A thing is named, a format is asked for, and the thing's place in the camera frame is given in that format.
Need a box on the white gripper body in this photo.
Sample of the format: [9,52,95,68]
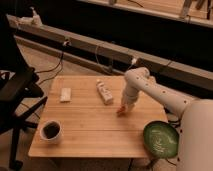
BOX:
[121,87,139,108]

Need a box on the hanging white cable loop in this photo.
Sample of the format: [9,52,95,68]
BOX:
[94,43,116,75]

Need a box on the white rectangular block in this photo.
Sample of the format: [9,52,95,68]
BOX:
[60,88,71,102]

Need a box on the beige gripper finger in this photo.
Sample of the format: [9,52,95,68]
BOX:
[119,103,125,110]
[127,104,135,112]

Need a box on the green plate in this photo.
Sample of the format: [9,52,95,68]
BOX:
[143,121,179,158]

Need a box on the white cup with dark liquid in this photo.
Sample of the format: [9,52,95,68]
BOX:
[40,120,62,144]

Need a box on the red pepper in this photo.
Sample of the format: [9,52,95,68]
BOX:
[116,107,126,116]

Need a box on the white plastic bottle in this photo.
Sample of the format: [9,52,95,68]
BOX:
[96,80,114,105]

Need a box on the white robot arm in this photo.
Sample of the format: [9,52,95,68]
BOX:
[117,67,213,171]

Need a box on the white plug on ledge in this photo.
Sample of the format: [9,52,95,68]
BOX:
[63,39,71,47]

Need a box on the black office chair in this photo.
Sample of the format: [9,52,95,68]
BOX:
[0,11,47,171]

